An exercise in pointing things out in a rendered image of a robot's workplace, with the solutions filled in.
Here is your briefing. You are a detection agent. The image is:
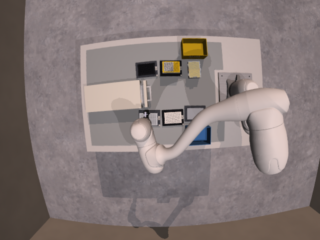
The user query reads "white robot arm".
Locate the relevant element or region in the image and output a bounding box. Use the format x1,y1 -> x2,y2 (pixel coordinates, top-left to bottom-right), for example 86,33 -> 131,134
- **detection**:
130,74 -> 290,175

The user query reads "yellow open-top bin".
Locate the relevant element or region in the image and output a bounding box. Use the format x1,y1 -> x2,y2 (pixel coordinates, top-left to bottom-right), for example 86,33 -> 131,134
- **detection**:
181,38 -> 208,59

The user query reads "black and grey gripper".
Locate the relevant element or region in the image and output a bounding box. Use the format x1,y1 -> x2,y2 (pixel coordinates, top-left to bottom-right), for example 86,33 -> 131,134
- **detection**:
143,110 -> 150,120

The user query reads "blue waste bin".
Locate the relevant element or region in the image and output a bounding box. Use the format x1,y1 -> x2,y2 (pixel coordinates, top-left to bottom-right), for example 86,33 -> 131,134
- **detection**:
189,125 -> 211,146

